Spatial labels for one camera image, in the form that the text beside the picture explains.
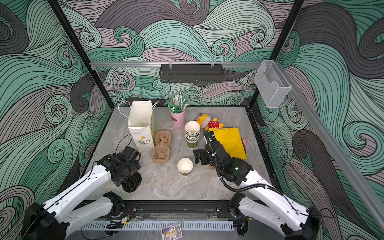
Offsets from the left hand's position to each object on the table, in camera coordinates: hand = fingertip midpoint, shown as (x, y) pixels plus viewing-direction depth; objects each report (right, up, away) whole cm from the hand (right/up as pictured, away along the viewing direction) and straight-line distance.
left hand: (133, 170), depth 80 cm
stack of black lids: (0, -6, -2) cm, 6 cm away
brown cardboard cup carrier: (+13, +8, +10) cm, 19 cm away
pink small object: (+68, +14, +15) cm, 71 cm away
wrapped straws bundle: (+23, +38, +18) cm, 48 cm away
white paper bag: (-3, +25, +23) cm, 35 cm away
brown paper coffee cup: (+28, +1, +4) cm, 29 cm away
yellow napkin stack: (+57, +16, +12) cm, 61 cm away
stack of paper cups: (+33, +23, +4) cm, 40 cm away
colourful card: (+23, -23, -14) cm, 36 cm away
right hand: (+37, +13, -7) cm, 40 cm away
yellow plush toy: (+42, +26, +23) cm, 55 cm away
